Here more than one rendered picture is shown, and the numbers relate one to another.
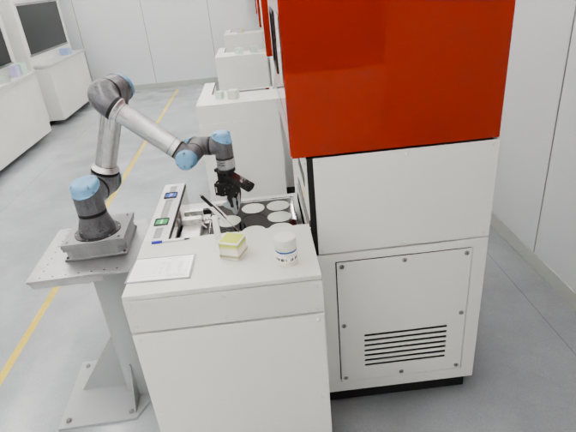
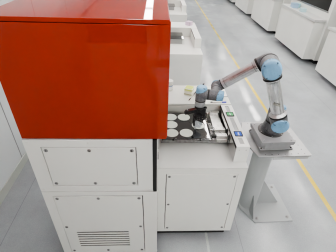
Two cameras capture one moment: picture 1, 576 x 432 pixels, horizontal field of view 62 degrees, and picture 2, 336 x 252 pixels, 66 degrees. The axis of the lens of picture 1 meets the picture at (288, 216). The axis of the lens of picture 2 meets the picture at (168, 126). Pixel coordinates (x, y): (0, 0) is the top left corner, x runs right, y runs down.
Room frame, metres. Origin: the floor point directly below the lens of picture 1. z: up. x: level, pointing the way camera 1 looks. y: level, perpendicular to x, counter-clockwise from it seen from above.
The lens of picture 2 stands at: (3.46, -0.02, 2.06)
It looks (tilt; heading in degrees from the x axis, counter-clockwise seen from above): 35 degrees down; 179
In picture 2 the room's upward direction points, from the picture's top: 2 degrees clockwise
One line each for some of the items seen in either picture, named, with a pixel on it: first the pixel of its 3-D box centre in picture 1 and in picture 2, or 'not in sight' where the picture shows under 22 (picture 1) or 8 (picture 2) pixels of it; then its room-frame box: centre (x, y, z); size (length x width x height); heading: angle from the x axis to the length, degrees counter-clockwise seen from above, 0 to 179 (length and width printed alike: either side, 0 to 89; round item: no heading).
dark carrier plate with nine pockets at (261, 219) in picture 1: (254, 219); (184, 124); (1.79, 0.14, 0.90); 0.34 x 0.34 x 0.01; 2
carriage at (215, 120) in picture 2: (191, 235); (217, 127); (1.77, 0.41, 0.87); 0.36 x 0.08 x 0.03; 2
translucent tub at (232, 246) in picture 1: (232, 246); (189, 90); (1.41, 0.19, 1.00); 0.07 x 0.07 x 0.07; 68
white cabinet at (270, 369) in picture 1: (243, 327); (191, 163); (1.71, 0.25, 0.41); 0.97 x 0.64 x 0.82; 2
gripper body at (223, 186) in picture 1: (226, 181); (199, 113); (1.86, 0.24, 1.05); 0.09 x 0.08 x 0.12; 63
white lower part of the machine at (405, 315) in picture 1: (375, 276); (114, 186); (2.00, -0.41, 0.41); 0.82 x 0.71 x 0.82; 2
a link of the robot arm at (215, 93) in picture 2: (197, 147); (215, 94); (1.86, 0.34, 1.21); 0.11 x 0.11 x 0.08; 79
